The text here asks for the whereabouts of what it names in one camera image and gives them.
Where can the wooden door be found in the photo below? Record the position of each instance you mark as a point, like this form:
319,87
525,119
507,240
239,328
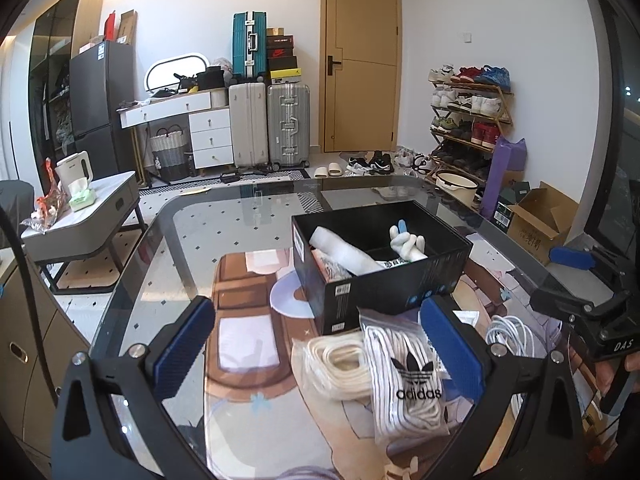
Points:
362,60

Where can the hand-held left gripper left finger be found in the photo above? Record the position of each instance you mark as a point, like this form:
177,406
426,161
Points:
182,347

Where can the white shoelace bag with logo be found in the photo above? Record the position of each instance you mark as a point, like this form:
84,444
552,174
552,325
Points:
407,385

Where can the grey side table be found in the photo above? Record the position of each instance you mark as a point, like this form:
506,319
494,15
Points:
90,230

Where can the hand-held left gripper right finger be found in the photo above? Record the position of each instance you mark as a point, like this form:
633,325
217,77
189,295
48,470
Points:
452,350

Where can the white electric kettle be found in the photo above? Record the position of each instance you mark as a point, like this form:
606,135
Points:
72,167

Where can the stack of shoe boxes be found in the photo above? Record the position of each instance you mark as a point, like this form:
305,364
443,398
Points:
285,57

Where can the white basin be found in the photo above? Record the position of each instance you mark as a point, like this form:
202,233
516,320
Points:
457,187

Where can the tall dark glass cabinet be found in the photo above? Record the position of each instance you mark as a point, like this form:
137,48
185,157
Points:
50,60

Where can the wooden shoe rack with shoes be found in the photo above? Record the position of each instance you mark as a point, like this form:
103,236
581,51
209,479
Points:
470,125

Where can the oval mirror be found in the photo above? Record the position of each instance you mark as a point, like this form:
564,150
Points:
170,67

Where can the dark green box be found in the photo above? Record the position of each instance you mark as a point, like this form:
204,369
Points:
507,205

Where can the red snack bag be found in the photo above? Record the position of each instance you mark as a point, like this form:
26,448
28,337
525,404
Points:
50,195

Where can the beige slippers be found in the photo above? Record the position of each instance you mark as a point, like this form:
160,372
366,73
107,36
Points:
330,170

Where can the tall brown carton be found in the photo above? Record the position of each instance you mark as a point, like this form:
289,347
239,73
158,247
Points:
127,27

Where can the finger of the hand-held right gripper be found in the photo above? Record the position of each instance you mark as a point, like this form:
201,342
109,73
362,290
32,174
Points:
565,299
572,256

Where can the wicker basket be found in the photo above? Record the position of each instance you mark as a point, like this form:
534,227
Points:
170,157

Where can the black refrigerator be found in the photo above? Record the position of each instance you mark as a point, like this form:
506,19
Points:
100,95

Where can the white suitcase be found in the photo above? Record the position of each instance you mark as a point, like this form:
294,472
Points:
248,125

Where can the purple yoga mat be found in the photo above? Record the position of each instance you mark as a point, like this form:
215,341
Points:
505,175

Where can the white dresser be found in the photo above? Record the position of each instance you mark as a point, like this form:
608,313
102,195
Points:
210,130

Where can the shoes on floor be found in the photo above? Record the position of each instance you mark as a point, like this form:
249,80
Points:
390,162

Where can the cream shoelace bag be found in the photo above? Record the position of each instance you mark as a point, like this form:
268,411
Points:
330,367

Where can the white glove-shaped object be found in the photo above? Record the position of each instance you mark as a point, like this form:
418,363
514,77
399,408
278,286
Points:
407,242

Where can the white medicine packet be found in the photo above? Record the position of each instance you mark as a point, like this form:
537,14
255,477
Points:
345,252

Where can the black cardboard box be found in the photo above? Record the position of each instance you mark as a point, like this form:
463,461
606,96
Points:
390,295

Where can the red box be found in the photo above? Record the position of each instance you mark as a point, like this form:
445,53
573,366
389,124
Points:
111,27

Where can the clear packet with red print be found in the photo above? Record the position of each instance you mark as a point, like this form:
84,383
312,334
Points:
330,267

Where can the green tissue pack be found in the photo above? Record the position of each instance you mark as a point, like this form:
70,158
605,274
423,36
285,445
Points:
82,197

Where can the silver suitcase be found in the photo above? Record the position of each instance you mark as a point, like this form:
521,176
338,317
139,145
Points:
289,127

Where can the person's right hand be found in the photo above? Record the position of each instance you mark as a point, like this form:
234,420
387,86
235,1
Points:
607,377

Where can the brown cardboard box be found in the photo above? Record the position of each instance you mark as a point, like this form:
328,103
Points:
542,225

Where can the wooden low cabinet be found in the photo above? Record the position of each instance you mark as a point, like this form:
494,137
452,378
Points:
30,350

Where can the teal suitcase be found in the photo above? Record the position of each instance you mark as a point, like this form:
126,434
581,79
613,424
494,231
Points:
250,45

